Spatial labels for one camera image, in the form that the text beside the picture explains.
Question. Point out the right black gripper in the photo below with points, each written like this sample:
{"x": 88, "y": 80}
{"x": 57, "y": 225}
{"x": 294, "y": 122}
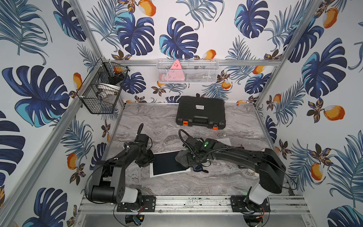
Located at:
{"x": 197, "y": 162}

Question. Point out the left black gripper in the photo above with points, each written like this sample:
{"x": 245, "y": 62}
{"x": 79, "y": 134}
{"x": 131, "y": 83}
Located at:
{"x": 145, "y": 158}

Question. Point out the blue grey microfibre cloth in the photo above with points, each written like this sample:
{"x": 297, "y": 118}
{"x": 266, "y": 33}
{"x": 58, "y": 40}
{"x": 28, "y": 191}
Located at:
{"x": 184, "y": 158}

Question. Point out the white drawing tablet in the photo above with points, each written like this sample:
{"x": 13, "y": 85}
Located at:
{"x": 165, "y": 164}
{"x": 226, "y": 142}

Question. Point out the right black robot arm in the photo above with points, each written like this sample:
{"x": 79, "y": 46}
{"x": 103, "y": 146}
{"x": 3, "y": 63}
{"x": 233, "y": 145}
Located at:
{"x": 266, "y": 163}

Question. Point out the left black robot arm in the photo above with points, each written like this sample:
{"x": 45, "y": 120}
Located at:
{"x": 107, "y": 183}

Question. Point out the black plastic tool case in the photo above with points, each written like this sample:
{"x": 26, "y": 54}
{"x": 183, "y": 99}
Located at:
{"x": 201, "y": 111}

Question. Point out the pink triangular card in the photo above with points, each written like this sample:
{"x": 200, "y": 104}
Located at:
{"x": 175, "y": 73}

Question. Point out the black wire basket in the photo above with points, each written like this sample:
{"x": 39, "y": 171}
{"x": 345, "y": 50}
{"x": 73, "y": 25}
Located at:
{"x": 101, "y": 90}

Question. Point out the white mesh wall basket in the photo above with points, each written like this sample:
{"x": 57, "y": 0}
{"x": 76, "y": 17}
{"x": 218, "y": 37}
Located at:
{"x": 195, "y": 70}

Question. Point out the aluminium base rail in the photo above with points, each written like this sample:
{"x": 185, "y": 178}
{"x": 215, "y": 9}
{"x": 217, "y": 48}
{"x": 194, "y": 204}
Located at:
{"x": 205, "y": 205}

